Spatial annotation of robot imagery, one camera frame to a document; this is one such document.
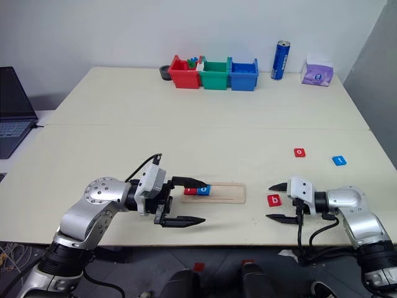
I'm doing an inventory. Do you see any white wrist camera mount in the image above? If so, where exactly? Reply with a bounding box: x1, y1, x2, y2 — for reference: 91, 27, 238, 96
136, 163, 167, 217
287, 176, 317, 215

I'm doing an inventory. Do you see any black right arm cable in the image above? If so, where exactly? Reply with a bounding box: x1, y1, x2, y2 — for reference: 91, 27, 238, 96
294, 198, 357, 266

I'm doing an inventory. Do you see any white paper scrap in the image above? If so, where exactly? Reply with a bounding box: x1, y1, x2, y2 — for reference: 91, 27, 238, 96
278, 249, 298, 262

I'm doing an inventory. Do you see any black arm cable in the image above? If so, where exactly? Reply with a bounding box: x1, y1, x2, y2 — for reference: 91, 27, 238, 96
294, 198, 357, 266
125, 153, 164, 184

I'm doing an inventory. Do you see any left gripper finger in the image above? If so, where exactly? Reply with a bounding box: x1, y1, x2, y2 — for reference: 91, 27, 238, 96
161, 216, 207, 229
172, 176, 207, 189

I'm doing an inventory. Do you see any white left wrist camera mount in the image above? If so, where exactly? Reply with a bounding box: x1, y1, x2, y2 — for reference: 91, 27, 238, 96
136, 163, 167, 217

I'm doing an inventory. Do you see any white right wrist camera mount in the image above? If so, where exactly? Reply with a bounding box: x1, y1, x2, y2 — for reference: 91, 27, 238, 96
287, 176, 317, 215

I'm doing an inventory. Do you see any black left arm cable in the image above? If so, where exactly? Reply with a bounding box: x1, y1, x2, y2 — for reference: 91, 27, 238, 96
125, 153, 164, 184

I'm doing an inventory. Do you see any black and white shoe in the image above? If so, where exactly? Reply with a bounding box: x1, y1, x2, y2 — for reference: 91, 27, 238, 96
310, 281, 337, 298

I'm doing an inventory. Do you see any dark laptop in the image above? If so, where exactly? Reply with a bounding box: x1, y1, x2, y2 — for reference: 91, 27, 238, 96
0, 66, 40, 160

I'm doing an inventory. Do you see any red plastic bin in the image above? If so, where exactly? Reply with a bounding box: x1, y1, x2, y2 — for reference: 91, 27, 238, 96
168, 55, 202, 90

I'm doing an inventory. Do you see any blue plastic bin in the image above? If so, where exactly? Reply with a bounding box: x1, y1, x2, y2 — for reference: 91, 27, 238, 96
228, 56, 260, 92

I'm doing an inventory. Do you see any dark rounded shape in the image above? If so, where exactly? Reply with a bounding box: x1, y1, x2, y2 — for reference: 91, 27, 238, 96
159, 269, 202, 298
241, 263, 277, 298

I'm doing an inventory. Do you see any blue drink can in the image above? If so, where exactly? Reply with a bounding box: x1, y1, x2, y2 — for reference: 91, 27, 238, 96
270, 40, 292, 81

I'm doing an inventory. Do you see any black tape roll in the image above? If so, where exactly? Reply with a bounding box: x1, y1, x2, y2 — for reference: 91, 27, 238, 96
159, 64, 173, 82

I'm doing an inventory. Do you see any green plastic bin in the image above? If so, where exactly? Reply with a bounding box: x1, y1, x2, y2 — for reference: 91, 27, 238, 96
198, 55, 231, 91

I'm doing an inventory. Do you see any white wire bundle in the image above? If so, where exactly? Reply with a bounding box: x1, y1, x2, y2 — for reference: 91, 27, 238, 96
0, 242, 35, 280

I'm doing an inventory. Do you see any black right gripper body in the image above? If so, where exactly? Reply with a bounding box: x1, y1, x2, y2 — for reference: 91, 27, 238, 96
288, 195, 308, 219

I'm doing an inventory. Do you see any purple tissue pack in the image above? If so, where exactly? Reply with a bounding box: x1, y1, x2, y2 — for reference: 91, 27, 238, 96
300, 54, 335, 87

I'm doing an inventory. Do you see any wooden letter tray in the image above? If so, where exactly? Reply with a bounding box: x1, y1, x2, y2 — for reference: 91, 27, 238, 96
181, 183, 248, 205

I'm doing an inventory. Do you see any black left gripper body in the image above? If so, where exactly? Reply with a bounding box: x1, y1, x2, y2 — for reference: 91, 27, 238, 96
145, 179, 174, 227

